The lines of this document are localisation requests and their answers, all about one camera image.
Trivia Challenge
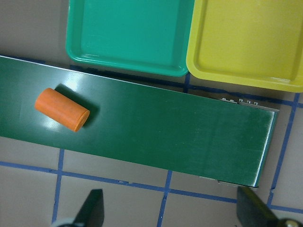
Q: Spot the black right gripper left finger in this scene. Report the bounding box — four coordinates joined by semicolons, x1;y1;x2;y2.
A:
73;189;104;227

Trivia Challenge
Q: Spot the green plastic tray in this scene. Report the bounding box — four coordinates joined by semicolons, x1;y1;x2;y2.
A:
66;0;194;77

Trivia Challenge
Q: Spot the green conveyor belt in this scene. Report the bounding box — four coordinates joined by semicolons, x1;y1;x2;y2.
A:
0;57;278;187

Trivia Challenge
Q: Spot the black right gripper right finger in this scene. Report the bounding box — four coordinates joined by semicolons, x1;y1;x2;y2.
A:
237;186;277;227

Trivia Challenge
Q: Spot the yellow plastic tray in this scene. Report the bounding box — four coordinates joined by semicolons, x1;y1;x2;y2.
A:
186;0;303;93

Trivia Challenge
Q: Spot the plain orange cylinder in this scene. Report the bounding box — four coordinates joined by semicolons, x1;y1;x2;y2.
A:
35;88;90;132

